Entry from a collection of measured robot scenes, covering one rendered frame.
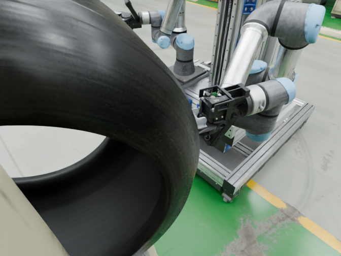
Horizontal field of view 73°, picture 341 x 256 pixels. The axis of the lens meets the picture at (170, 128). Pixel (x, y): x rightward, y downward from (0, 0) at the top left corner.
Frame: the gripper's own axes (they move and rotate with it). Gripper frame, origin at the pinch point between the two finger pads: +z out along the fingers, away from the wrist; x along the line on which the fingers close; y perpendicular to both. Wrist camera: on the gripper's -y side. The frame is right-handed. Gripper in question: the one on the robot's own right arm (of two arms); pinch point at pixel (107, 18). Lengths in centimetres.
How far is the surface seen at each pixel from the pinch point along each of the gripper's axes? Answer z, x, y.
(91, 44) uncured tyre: 9, -122, -52
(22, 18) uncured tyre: 14, -122, -55
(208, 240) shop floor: -32, -112, 92
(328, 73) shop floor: -272, 33, 112
